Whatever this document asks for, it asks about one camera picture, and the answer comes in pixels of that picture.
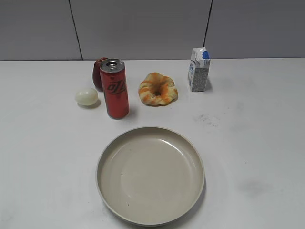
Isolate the red cola can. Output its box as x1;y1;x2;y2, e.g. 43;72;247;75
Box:
100;58;130;119

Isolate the red apple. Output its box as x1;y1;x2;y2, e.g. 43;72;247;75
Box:
92;57;107;92

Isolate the orange glazed bread ring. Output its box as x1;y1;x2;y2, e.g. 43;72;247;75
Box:
139;72;179;106

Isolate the small white milk carton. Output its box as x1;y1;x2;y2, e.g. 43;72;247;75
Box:
187;47;211;92

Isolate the beige round plate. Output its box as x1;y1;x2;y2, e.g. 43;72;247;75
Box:
95;126;205;227

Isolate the white egg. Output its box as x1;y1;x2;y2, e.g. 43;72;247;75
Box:
75;88;98;106

